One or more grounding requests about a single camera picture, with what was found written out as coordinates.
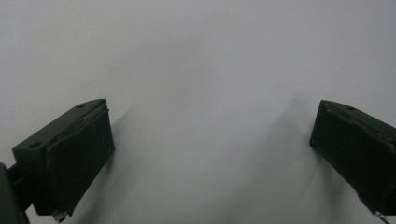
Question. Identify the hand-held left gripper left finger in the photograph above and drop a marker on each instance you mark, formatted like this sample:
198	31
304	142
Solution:
71	155

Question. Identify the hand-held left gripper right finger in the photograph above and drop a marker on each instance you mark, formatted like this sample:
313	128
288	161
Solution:
358	149

